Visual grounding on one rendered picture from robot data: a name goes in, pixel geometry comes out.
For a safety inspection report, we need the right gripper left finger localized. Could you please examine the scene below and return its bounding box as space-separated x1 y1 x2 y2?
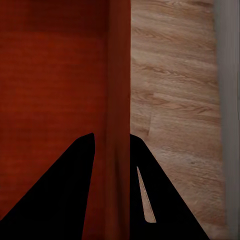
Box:
0 133 95 240

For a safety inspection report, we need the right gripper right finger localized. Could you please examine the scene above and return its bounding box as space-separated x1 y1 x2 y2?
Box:
129 134 210 240

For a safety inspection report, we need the storage box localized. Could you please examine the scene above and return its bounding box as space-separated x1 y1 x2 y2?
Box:
0 0 131 240

